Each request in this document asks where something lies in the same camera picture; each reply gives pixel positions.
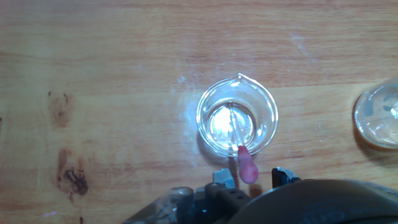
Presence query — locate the glass dropper red bulb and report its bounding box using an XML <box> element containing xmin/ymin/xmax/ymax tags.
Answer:
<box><xmin>228</xmin><ymin>104</ymin><xmax>259</xmax><ymax>185</ymax></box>

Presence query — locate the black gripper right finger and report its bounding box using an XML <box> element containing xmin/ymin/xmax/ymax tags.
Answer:
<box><xmin>271</xmin><ymin>167</ymin><xmax>302</xmax><ymax>189</ymax></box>

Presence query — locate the wooden board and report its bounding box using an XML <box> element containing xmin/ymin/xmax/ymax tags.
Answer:
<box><xmin>0</xmin><ymin>0</ymin><xmax>398</xmax><ymax>224</ymax></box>

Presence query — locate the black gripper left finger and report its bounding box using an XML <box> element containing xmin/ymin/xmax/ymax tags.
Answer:
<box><xmin>195</xmin><ymin>167</ymin><xmax>252</xmax><ymax>218</ymax></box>

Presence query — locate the clear glass beaker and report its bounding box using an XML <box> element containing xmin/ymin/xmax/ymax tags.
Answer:
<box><xmin>353</xmin><ymin>77</ymin><xmax>398</xmax><ymax>150</ymax></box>
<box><xmin>195</xmin><ymin>72</ymin><xmax>280</xmax><ymax>158</ymax></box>

